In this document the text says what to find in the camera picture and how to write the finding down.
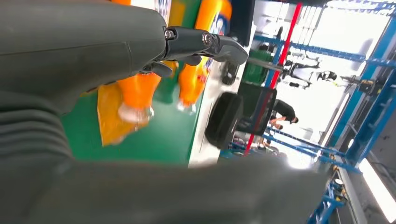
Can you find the yellow taped cardboard sheet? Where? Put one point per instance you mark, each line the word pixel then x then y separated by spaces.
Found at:
pixel 108 117

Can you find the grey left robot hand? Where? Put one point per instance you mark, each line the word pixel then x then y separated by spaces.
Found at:
pixel 77 46

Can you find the red metal post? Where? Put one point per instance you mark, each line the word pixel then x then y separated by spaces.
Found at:
pixel 286 37

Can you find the green table mat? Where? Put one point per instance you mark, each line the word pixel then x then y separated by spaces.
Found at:
pixel 161 139

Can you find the white table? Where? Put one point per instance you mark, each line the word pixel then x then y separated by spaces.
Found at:
pixel 213 86

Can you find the black remote controller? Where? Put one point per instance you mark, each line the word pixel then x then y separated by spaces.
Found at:
pixel 229 72

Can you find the green plastic crate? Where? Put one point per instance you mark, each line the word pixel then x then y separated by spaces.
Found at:
pixel 256 68

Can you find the black carrying case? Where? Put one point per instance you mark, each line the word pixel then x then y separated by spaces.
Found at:
pixel 222 120

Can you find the blue steel shelving frame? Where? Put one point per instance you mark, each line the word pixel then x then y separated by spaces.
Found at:
pixel 371 108

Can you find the white humanoid robot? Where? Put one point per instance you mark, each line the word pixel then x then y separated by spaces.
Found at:
pixel 304 72

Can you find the orange plastic bottle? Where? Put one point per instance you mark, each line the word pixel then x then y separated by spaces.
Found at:
pixel 139 89
pixel 191 83

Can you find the person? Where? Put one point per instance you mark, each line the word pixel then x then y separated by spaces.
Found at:
pixel 284 111

